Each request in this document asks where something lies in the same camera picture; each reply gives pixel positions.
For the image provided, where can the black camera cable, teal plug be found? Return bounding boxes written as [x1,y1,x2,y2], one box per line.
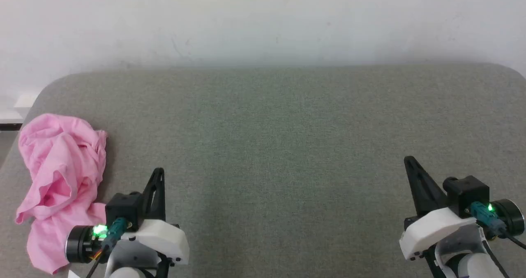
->
[470,202,526,250]
[85,217,130,278]

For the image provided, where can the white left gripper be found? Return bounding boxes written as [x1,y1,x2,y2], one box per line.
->
[119,168,190,267]

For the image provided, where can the pink t-shirt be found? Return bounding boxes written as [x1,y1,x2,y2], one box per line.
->
[15,114,108,275]

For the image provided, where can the black right camera cable, teal plug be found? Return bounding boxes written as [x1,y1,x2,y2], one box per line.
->
[470,202,526,250]

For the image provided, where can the black left camera cable, teal plug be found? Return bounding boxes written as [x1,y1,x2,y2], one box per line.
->
[85,217,130,278]

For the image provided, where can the grey fabric sofa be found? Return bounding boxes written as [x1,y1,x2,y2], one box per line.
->
[0,63,526,278]

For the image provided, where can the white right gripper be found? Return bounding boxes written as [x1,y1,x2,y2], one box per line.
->
[399,156,479,262]

